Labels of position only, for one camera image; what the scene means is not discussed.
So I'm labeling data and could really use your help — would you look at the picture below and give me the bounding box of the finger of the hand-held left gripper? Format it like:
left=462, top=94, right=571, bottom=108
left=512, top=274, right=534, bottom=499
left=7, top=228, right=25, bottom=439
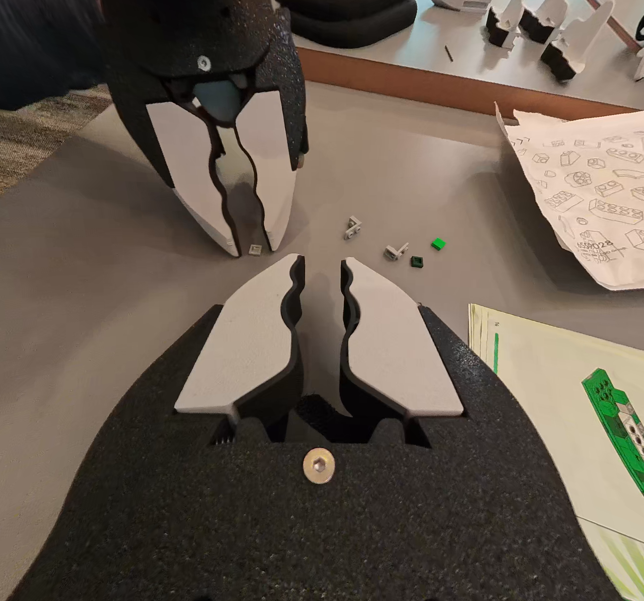
left=145, top=102, right=242, bottom=259
left=234, top=88, right=298, bottom=253

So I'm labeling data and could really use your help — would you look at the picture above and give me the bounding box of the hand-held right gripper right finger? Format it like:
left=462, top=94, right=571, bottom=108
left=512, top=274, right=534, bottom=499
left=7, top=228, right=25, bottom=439
left=340, top=257, right=465, bottom=426

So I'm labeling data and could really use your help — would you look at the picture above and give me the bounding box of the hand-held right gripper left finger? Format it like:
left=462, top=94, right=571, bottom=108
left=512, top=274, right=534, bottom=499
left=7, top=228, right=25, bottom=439
left=173, top=253, right=307, bottom=426

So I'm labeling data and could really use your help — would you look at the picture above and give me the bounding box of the person's left forearm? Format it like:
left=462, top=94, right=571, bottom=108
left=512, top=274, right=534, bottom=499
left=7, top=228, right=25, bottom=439
left=0, top=0, right=109, bottom=109

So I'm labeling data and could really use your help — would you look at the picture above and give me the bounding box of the grey desk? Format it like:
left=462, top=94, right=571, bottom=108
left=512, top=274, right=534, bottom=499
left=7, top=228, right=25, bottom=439
left=0, top=80, right=644, bottom=601

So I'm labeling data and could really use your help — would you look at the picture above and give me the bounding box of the pale green instruction booklet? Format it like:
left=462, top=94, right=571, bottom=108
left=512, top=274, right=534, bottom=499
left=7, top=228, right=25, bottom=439
left=468, top=303, right=644, bottom=601

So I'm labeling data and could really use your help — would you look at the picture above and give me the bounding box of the white printed paper bag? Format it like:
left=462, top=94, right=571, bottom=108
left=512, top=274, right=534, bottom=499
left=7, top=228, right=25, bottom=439
left=494, top=102, right=644, bottom=291

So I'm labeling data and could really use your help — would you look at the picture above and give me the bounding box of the spare white gripper finger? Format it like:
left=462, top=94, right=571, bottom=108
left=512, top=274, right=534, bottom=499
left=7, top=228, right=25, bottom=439
left=519, top=0, right=575, bottom=45
left=484, top=0, right=535, bottom=52
left=541, top=0, right=615, bottom=82

